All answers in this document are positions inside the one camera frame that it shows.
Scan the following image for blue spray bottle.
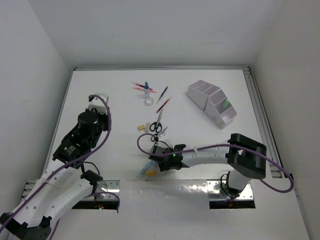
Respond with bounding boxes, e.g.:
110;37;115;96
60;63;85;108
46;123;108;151
143;81;150;98

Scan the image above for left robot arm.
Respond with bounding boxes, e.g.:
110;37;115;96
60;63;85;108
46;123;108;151
0;108;111;240

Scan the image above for pink red pen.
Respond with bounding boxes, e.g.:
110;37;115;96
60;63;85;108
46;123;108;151
132;87;157;94

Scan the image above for white organizer box right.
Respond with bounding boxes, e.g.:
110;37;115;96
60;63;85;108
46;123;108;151
204;89;237;129

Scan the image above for yellow highlighter cap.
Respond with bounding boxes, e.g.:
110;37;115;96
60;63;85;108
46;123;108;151
145;170;157;177

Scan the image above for clear tape roll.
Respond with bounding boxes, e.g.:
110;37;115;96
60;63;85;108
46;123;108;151
144;97;155;107

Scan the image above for yellow eraser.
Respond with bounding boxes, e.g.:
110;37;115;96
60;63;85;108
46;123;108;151
137;125;145;131

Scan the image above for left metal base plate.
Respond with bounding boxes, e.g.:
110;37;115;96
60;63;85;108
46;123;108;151
81;180;120;202

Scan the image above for small black scissors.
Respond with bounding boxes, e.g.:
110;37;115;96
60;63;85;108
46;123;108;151
150;127;167;142

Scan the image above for white organizer box left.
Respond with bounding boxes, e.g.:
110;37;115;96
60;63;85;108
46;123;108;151
186;80;221;111

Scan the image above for green highlighter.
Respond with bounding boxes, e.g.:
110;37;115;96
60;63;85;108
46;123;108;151
222;98;230;109

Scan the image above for grey white eraser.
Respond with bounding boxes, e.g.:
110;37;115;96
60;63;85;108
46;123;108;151
144;122;151;133

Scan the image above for white organizer box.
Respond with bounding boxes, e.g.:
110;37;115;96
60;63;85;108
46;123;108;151
186;80;221;111
204;89;237;129

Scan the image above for large black scissors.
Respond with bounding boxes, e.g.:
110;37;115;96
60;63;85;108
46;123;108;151
149;109;163;134

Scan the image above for dark red pen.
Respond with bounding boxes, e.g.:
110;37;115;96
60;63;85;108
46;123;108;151
131;82;145;88

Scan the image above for blue highlighter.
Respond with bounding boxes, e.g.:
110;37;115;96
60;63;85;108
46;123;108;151
137;160;153;179

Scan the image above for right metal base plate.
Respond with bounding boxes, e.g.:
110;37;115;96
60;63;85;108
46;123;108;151
207;179;254;202

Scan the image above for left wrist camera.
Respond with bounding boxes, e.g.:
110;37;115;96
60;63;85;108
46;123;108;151
88;93;109;115

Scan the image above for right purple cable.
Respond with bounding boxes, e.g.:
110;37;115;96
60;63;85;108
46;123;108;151
136;133;295;202

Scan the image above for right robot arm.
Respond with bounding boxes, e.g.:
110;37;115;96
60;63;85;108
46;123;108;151
148;133;267;199

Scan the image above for metal base plate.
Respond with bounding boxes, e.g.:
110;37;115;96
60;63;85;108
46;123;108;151
81;180;120;202
207;179;254;202

